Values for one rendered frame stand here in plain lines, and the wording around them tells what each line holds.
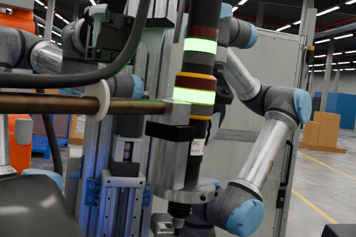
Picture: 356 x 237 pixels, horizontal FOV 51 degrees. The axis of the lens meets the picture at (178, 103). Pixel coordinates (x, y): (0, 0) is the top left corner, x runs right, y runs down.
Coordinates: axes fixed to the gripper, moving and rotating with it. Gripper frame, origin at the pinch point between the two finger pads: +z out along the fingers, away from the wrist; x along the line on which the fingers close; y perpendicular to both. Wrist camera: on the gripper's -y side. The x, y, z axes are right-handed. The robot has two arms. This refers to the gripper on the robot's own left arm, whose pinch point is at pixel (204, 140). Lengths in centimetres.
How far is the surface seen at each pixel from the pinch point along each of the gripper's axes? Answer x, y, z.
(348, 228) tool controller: -37.8, -13.6, 18.1
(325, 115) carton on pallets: -814, 877, 25
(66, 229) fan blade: 36, -46, 4
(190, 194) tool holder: 25, -54, -3
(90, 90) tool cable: 37, -58, -12
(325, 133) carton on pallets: -821, 874, 81
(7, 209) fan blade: 42, -48, 1
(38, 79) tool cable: 40, -62, -13
